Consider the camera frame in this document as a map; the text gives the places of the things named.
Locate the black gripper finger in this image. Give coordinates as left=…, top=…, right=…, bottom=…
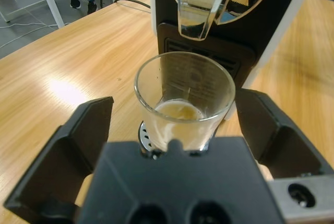
left=235, top=88, right=334, bottom=182
left=4, top=96, right=114, bottom=224

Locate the clear glass cup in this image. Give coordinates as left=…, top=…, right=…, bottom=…
left=134, top=51, right=236, bottom=154

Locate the white capsule coffee machine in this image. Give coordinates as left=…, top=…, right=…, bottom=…
left=150, top=0, right=313, bottom=123

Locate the metal drip tray grate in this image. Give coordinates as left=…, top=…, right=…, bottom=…
left=137, top=120, right=219, bottom=157

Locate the white floor cable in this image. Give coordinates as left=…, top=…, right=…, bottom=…
left=0, top=21, right=57, bottom=49

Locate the black machine power cable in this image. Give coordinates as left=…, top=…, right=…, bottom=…
left=114, top=0, right=152, bottom=9

